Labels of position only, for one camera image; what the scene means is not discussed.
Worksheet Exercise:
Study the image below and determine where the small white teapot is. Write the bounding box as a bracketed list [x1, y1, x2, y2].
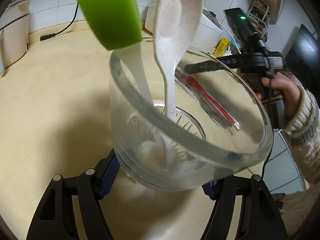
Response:
[223, 46, 232, 56]

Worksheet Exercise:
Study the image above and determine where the metal wire rack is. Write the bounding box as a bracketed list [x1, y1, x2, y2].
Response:
[247, 0, 270, 42]

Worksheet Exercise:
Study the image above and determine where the black power cable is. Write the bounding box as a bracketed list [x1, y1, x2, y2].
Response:
[39, 2, 80, 41]

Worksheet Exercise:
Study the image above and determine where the right hand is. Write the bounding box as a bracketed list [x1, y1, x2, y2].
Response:
[261, 73, 302, 120]

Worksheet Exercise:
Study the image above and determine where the clear glass tumbler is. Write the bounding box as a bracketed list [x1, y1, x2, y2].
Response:
[110, 41, 273, 191]

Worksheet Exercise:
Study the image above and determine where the beige electric cooker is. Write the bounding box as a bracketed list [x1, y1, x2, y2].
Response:
[1, 0, 31, 73]

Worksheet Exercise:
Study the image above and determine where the knitted sweater right forearm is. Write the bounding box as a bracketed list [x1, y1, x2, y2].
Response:
[281, 86, 320, 238]

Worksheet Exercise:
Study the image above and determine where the wooden handled fork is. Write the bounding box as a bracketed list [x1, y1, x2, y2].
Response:
[175, 66, 240, 131]

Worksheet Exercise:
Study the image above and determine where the speckled beige large spoon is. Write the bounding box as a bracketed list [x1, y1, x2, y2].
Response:
[153, 0, 203, 122]

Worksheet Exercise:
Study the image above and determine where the red handled utensil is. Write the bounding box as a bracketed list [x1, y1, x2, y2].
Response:
[183, 76, 240, 131]

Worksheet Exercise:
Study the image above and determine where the white rice cooker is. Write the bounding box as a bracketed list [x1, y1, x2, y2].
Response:
[145, 2, 223, 53]

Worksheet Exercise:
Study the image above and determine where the yellow box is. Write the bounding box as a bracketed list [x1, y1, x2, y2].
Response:
[213, 37, 230, 57]

